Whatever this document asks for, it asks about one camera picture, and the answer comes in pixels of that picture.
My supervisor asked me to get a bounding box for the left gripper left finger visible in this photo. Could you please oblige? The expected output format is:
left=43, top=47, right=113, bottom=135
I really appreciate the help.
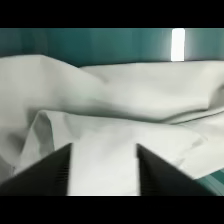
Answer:
left=0, top=142, right=73, bottom=197

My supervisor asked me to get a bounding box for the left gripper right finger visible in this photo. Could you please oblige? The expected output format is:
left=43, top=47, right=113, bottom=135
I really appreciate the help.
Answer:
left=136, top=143, right=217, bottom=197

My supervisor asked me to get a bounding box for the white shirt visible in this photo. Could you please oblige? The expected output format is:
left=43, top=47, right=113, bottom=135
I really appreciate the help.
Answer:
left=0, top=54, right=224, bottom=197

